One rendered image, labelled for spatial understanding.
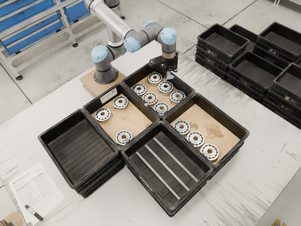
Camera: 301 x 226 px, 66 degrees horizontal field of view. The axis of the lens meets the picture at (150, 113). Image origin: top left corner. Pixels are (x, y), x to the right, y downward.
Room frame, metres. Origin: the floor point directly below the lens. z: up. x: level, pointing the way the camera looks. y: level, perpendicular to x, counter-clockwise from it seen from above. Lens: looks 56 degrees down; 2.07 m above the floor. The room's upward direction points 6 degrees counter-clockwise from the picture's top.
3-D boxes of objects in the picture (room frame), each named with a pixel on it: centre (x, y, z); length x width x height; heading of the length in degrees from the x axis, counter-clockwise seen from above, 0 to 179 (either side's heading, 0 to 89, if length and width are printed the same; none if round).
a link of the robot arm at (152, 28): (1.00, -0.05, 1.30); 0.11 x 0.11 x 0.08; 38
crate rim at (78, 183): (0.60, 0.42, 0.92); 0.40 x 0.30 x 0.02; 36
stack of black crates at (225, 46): (1.73, -0.76, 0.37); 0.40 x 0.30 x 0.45; 38
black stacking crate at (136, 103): (0.78, 0.18, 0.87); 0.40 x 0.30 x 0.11; 36
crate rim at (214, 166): (0.63, -0.30, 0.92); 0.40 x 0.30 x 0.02; 36
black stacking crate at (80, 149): (0.60, 0.42, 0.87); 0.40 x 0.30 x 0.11; 36
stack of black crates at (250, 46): (1.98, -1.07, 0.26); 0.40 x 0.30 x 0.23; 38
